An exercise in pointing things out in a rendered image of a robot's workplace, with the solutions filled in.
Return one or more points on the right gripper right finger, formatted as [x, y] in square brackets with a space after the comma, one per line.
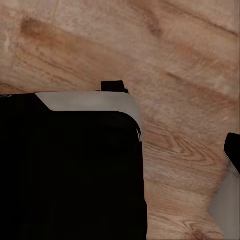
[232, 149]

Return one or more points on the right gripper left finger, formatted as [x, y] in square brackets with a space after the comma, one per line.
[12, 149]

